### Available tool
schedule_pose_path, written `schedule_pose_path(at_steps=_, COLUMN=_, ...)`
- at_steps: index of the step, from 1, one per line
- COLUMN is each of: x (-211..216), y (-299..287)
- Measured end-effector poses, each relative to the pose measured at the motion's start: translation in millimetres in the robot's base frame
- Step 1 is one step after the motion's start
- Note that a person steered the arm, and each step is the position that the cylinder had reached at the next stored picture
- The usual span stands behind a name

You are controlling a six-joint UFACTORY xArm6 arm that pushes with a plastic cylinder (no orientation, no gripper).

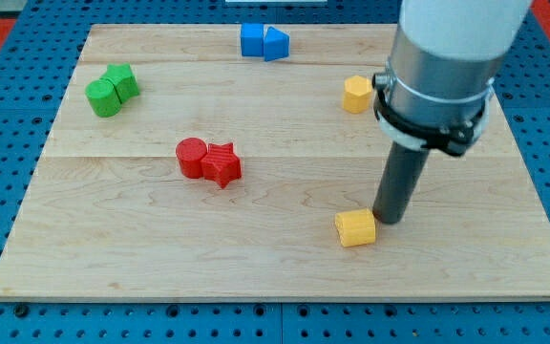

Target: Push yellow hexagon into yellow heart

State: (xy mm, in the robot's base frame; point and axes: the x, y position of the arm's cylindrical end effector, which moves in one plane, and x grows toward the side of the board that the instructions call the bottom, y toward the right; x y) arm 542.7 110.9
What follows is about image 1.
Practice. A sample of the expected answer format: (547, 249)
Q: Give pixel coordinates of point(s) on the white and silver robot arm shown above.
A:
(435, 90)

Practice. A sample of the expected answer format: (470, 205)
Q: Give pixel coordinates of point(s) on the yellow heart block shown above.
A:
(356, 227)

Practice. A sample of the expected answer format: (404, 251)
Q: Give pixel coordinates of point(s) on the yellow hexagon block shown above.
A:
(357, 94)

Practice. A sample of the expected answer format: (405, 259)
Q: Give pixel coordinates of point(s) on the light wooden board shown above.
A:
(108, 216)

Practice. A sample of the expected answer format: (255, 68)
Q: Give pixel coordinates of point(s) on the red star block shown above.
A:
(221, 165)

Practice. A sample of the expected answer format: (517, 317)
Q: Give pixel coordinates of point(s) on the red cylinder block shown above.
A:
(190, 152)

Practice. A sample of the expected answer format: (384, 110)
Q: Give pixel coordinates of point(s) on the blue triangle block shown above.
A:
(276, 44)

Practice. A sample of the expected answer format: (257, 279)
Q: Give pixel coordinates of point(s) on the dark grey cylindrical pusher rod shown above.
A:
(402, 171)

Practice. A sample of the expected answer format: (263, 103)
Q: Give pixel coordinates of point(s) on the blue cube block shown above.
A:
(252, 39)

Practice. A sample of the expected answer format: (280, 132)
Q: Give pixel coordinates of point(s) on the green star block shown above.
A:
(123, 80)

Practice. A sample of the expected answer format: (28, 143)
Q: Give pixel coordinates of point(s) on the green cylinder block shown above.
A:
(103, 98)

